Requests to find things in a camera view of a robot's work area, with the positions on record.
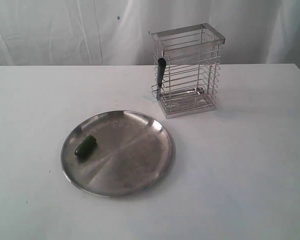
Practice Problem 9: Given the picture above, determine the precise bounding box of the wire cutlery rack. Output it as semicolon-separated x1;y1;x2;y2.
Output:
151;23;226;119

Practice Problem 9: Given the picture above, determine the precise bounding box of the green cucumber piece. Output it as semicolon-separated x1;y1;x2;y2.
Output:
74;135;97;159

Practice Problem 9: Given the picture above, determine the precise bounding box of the white backdrop curtain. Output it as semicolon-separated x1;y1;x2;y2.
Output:
0;0;300;68

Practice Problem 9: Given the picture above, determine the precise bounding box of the round steel plate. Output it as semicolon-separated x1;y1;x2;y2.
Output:
60;110;174;197

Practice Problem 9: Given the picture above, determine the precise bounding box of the black handled knife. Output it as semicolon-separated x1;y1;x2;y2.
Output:
156;57;167;99

